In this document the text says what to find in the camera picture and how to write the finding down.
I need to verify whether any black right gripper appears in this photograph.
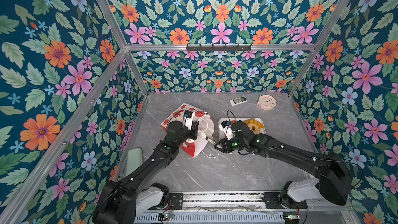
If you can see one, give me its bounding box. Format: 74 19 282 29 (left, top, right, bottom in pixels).
212 136 248 154

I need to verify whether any white and red paper bag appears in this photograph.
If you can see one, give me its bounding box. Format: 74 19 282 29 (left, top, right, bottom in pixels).
161 103 215 158

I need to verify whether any brown sesame fake bagel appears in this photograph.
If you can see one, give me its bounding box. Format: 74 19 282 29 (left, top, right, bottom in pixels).
247 122 263 134

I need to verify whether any yellow fake croissant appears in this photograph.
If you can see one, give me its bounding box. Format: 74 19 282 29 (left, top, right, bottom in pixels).
244 118 260 124

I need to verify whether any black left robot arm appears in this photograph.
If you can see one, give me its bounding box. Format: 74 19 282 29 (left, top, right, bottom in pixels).
92 121 199 224

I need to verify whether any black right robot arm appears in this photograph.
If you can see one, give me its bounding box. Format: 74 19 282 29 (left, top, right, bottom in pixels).
214 120 353 207

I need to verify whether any white rectangular tray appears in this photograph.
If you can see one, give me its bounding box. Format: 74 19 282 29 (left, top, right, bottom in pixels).
218 118 266 140

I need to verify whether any white remote control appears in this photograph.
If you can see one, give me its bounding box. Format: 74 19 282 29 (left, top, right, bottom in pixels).
229 96 248 106

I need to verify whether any pink round alarm clock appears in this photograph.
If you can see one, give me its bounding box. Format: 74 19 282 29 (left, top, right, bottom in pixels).
257 95 276 111

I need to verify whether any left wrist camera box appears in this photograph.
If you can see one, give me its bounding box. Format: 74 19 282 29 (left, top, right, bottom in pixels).
183 110 193 131

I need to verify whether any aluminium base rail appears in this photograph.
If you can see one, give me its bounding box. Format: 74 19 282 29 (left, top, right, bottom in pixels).
136 191 357 223

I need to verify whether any black wall hook bar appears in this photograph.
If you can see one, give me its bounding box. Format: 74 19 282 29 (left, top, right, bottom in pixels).
186 44 252 52

